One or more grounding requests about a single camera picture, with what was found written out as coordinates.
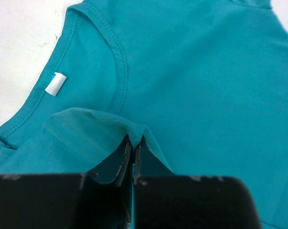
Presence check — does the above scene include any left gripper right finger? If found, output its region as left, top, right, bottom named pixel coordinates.
left=134, top=143, right=141, bottom=177

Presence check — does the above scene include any teal t-shirt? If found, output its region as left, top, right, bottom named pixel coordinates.
left=0, top=0, right=288, bottom=229

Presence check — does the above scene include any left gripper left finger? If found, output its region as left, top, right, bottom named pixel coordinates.
left=89, top=135, right=132, bottom=187

